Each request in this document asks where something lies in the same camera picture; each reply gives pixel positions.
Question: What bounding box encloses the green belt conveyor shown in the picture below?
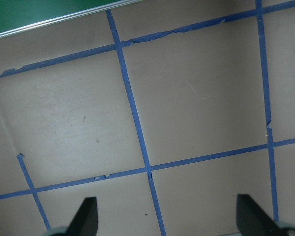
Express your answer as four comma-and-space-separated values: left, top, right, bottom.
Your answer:
0, 0, 142, 40

